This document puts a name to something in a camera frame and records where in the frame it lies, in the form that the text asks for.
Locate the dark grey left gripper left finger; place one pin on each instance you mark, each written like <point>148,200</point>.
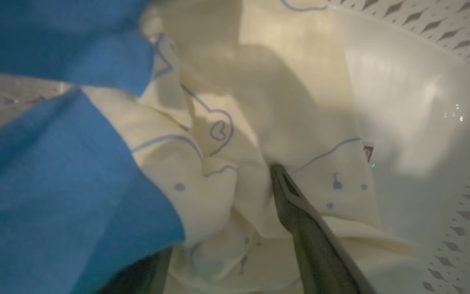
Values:
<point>145,273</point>

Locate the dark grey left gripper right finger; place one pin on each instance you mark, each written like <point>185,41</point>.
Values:
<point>316,249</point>

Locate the yellow garment with blue cuffs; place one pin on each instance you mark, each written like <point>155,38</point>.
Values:
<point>76,183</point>

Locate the white perforated basket, brown rim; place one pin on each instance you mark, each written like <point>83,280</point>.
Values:
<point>422,102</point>

